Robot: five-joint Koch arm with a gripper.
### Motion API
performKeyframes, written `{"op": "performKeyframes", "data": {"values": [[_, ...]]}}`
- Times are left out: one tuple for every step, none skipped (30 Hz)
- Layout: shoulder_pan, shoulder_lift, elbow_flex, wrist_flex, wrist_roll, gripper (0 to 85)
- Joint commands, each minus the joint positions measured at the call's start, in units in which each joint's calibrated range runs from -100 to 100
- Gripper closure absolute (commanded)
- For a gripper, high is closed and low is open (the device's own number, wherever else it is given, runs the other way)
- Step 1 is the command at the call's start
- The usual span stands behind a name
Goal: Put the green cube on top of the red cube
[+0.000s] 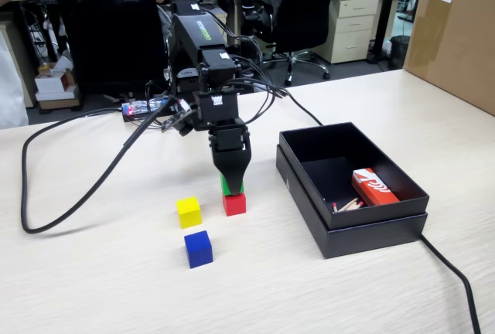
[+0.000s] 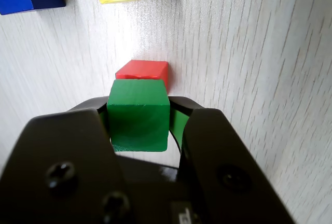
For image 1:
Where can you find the red and white packet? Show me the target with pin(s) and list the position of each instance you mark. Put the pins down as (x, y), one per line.
(373, 187)

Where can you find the yellow wooden cube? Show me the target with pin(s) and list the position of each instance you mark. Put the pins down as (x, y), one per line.
(189, 213)

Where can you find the white carton on floor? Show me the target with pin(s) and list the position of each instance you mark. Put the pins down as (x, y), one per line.
(54, 80)

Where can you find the black mesh office chair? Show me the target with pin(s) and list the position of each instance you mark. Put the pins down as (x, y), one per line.
(299, 9)

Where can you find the wooden match red head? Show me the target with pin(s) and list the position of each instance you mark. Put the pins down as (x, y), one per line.
(347, 204)
(354, 206)
(335, 207)

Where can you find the black open box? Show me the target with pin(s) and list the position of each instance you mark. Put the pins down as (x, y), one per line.
(371, 239)

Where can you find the person in white shirt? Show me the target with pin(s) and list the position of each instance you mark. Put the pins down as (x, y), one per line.
(9, 79)

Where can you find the black cardboard box tray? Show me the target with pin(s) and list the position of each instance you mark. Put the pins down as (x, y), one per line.
(309, 144)

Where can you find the red wooden cube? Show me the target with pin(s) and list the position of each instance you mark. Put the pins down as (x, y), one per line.
(234, 205)

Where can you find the beige drawer cabinet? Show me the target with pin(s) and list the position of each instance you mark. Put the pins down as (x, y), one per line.
(354, 24)

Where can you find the green wooden cube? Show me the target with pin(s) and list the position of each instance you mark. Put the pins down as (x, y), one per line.
(222, 186)

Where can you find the controller board with lights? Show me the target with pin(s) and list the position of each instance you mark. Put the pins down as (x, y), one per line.
(135, 109)

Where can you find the black high-back office chair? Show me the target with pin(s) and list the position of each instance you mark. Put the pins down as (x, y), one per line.
(108, 24)

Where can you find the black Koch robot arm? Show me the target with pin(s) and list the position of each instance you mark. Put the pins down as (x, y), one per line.
(193, 36)

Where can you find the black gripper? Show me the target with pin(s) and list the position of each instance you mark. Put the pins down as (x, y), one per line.
(228, 138)

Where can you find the black trash bin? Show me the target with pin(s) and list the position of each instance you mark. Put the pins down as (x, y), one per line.
(399, 52)

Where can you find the small wrist camera board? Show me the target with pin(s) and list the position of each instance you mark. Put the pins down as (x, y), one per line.
(178, 121)

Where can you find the blue wooden cube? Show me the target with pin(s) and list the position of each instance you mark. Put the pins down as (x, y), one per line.
(199, 251)

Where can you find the large brown cardboard box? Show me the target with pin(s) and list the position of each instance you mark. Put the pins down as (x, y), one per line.
(456, 40)

